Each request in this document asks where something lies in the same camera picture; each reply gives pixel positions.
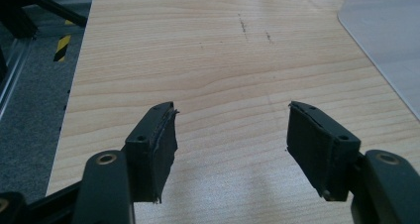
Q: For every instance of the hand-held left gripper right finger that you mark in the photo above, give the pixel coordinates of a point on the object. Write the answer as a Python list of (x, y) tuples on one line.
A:
[(318, 151)]

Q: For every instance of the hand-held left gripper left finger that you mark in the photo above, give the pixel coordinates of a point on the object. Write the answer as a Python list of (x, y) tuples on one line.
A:
[(150, 158)]

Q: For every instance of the white cutting board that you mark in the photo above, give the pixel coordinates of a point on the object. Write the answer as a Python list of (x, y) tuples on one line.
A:
[(388, 35)]

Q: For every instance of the yellow black hazard tape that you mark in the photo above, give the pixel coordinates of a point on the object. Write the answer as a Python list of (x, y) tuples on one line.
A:
[(62, 47)]

